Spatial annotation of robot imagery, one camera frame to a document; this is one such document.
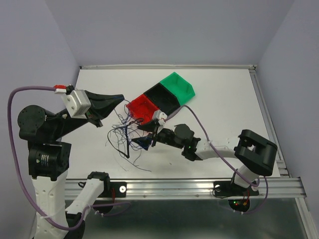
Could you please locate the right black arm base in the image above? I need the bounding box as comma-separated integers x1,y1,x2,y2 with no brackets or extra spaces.
212,181,259,214

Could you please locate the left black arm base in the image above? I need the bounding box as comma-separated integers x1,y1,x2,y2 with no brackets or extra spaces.
95,181,127,216

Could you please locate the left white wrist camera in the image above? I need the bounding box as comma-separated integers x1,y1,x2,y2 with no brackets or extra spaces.
54,85,91,119

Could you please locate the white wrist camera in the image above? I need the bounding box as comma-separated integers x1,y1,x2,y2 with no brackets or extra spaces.
152,110,167,126
54,85,91,119

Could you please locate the aluminium rail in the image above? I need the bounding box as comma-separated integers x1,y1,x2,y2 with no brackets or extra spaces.
39,176,306,200
249,69,291,178
80,64,257,70

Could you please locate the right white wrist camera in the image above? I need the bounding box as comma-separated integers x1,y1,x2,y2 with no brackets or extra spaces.
152,110,167,126

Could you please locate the back aluminium rail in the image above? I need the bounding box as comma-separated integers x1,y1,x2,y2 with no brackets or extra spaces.
80,64,257,70

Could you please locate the blue black wire bundle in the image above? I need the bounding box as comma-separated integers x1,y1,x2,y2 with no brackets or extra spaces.
106,99,153,173

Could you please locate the green plastic bin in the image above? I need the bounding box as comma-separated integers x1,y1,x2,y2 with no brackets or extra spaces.
160,72,195,105

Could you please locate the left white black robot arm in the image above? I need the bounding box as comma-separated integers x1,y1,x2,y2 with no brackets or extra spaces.
17,89,124,239

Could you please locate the red plastic bin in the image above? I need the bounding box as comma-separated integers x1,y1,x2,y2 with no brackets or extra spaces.
126,94,159,124

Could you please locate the right side aluminium rail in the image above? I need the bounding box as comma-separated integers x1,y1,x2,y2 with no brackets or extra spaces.
249,69,291,178

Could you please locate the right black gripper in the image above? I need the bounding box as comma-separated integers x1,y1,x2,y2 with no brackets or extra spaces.
131,119,184,150

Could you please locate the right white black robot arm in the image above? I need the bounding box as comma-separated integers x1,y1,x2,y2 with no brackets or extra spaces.
132,121,278,194

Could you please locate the black plastic bin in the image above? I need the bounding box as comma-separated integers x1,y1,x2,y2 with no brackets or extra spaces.
144,83,180,116

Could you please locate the front aluminium rail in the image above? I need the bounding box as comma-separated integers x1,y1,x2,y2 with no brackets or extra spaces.
39,176,306,200

